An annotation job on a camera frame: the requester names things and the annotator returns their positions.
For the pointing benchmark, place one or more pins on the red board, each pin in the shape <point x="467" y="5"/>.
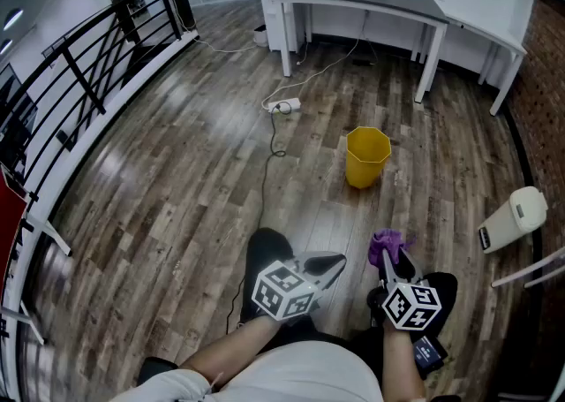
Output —
<point x="9" y="223"/>

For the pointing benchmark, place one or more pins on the black power adapter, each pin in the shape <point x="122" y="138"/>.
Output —
<point x="364" y="62"/>

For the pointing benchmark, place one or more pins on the black metal railing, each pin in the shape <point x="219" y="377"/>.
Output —
<point x="84" y="78"/>

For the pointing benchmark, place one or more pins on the cream pedal bin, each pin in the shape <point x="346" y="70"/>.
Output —
<point x="514" y="219"/>

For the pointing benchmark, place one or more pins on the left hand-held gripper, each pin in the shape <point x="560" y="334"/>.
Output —
<point x="282" y="294"/>

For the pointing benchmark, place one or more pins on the person's white shirt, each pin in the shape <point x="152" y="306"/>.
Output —
<point x="287" y="373"/>

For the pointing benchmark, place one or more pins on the small white box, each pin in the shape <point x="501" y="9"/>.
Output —
<point x="261" y="35"/>

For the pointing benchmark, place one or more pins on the person's left forearm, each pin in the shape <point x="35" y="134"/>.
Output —
<point x="229" y="347"/>

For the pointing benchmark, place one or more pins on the person's right forearm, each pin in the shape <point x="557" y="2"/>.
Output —
<point x="399" y="365"/>

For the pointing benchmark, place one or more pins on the yellow plastic bucket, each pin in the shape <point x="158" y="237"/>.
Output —
<point x="366" y="164"/>

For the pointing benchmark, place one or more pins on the purple cloth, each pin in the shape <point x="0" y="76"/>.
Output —
<point x="383" y="244"/>

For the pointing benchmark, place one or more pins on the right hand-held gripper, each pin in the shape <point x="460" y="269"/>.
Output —
<point x="410" y="305"/>

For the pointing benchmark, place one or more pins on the white cabinet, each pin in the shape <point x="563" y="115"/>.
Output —
<point x="276" y="7"/>

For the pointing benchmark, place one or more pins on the white power strip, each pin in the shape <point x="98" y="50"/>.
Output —
<point x="291" y="104"/>

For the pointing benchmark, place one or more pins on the person's right leg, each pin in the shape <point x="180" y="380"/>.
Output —
<point x="443" y="294"/>

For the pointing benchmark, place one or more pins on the white metal frame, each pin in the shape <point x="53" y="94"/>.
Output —
<point x="48" y="232"/>

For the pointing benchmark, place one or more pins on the black smartphone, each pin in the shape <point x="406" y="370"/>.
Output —
<point x="428" y="354"/>

